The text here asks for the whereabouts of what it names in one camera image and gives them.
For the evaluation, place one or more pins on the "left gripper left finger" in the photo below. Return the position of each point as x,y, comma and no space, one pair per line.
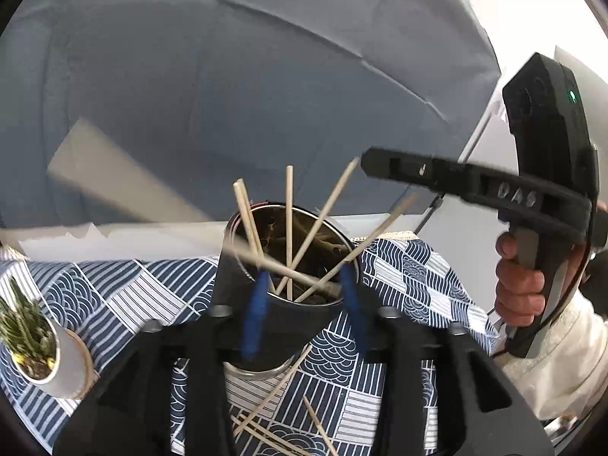
128,411

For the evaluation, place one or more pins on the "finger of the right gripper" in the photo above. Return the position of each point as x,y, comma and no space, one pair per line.
469,182

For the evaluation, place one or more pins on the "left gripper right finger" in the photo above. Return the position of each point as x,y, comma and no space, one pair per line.
438,383

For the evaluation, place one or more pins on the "wooden chopstick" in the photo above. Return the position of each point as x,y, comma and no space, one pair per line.
324,212
273,440
141,241
360,248
270,397
316,422
289,199
248,222

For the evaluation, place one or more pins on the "right hand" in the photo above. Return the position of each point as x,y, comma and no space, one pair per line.
518,294

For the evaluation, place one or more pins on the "white cabinet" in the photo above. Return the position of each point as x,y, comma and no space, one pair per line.
550,201

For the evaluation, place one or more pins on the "wooden chopstick on table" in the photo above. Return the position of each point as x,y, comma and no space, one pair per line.
270,397
316,422
273,440

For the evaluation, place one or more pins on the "small potted green plant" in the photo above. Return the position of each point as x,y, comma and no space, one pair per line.
51,357

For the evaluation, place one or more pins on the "wooden chopstick in holder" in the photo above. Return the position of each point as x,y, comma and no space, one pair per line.
248,222
360,248
289,199
324,212

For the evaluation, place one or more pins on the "blue patterned tablecloth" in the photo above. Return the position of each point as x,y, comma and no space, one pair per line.
320,397

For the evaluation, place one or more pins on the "black cylindrical utensil holder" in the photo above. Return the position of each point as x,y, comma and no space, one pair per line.
287,326

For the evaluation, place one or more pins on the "grey fabric backdrop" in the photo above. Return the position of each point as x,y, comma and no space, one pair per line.
204,92

